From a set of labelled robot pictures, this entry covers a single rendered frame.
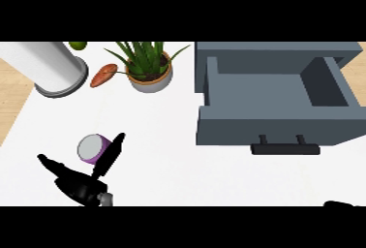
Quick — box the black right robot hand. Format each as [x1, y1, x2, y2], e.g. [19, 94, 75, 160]
[323, 200, 358, 207]

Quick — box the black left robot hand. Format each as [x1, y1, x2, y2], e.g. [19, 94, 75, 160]
[35, 132, 127, 207]

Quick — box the purple can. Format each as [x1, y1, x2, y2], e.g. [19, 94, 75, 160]
[75, 133, 115, 165]

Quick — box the grey drawer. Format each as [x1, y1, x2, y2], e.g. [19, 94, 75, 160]
[195, 56, 366, 147]

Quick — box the orange sweet potato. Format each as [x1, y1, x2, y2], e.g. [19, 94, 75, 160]
[88, 63, 118, 89]

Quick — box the white cylinder with grey base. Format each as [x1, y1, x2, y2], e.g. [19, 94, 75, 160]
[0, 42, 90, 99]

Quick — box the potted green plant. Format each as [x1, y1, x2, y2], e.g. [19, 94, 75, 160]
[103, 42, 192, 94]

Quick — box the green vegetable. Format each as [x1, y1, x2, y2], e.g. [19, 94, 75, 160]
[68, 42, 88, 51]

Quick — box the grey cabinet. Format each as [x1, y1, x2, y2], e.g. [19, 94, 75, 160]
[193, 42, 364, 95]

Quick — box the black drawer handle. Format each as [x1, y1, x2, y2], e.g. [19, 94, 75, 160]
[251, 134, 322, 156]

